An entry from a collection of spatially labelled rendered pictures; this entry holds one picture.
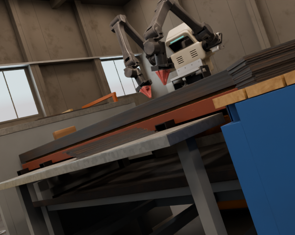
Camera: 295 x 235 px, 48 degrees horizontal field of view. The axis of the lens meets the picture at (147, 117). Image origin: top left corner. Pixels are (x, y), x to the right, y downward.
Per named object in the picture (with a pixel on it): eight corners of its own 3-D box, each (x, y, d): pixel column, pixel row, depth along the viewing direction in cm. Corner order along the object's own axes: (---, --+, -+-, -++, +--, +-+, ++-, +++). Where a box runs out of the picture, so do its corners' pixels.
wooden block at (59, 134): (57, 140, 184) (54, 131, 184) (55, 141, 189) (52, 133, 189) (77, 134, 190) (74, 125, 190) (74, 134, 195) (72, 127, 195)
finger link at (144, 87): (148, 96, 201) (141, 83, 203) (142, 102, 206) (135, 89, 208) (156, 94, 206) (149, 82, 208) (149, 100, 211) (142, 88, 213)
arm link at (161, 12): (175, 1, 190) (161, 13, 197) (168, -7, 188) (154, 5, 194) (163, 35, 158) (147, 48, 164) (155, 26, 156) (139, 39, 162)
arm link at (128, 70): (136, 57, 210) (127, 65, 215) (126, 55, 200) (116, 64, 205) (145, 72, 208) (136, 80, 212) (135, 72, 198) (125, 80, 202)
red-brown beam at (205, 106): (255, 99, 95) (248, 79, 95) (24, 172, 204) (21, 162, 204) (268, 93, 102) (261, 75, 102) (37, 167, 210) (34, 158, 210)
